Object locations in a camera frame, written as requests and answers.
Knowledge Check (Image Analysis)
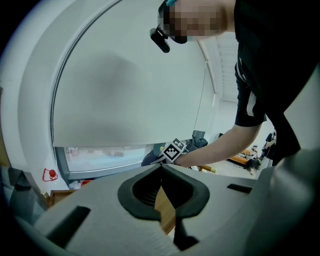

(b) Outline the wooden rod with brass cap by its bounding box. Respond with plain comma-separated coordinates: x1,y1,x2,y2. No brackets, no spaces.
196,164,217,174

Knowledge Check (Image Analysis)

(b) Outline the black bag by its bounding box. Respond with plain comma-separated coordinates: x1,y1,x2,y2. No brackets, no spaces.
140,149,162,167

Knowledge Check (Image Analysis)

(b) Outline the person's right forearm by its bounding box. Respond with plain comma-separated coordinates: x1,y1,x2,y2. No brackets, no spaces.
174,122,264,171

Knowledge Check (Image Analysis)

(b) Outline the person's black shirt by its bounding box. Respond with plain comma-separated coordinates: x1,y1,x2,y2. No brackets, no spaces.
233,0,320,167

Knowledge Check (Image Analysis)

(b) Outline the metal bead chain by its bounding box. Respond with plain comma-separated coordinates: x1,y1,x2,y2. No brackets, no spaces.
50,0,125,167

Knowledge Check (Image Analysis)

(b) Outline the white plastic bag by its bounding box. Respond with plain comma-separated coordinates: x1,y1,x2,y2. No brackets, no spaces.
67,179,87,191

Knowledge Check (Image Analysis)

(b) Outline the black head-mounted camera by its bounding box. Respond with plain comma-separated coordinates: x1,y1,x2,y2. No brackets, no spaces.
149,24,171,54

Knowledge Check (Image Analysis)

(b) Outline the white roller blind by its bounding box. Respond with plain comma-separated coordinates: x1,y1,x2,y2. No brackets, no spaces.
52,0,219,149

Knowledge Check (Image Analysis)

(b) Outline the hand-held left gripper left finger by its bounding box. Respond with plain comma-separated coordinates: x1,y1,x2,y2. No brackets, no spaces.
33,164,182,256

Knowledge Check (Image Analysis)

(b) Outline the dark grey fabric seat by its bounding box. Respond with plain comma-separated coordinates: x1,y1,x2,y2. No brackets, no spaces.
0,166,48,226

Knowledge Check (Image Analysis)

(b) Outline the person's head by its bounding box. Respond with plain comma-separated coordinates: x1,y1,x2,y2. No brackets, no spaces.
157,0,237,44

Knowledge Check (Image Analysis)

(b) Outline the red alarm button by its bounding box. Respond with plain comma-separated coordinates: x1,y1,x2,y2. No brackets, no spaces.
41,167,59,183

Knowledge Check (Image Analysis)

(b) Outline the orange bench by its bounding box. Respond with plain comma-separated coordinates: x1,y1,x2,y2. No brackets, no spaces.
226,149,252,166

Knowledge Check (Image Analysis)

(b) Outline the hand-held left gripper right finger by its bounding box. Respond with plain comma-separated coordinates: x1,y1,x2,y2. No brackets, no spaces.
161,164,259,256

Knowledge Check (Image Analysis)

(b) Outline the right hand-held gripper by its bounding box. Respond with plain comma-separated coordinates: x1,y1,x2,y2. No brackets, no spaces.
149,137,188,166

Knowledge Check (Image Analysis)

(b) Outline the window pane with grey frame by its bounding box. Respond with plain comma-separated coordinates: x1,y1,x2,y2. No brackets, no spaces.
54,143,156,180

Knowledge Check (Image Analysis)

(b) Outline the thin blind pull cord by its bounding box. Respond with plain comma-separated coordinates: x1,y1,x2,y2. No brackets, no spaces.
193,59,209,131

